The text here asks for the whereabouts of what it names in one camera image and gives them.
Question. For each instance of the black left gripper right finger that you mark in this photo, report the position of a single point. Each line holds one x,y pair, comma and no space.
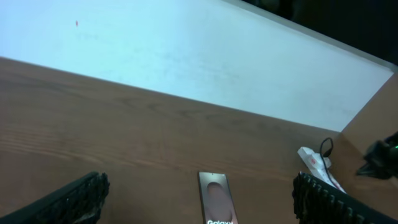
317,202

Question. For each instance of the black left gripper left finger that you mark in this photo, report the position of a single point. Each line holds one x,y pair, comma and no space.
80,201

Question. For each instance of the gold Galaxy smartphone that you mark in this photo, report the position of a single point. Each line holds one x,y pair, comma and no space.
216,199

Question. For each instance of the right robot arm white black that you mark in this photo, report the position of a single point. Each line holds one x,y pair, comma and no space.
381,159

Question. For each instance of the white red power strip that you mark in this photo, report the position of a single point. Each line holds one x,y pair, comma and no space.
318,166

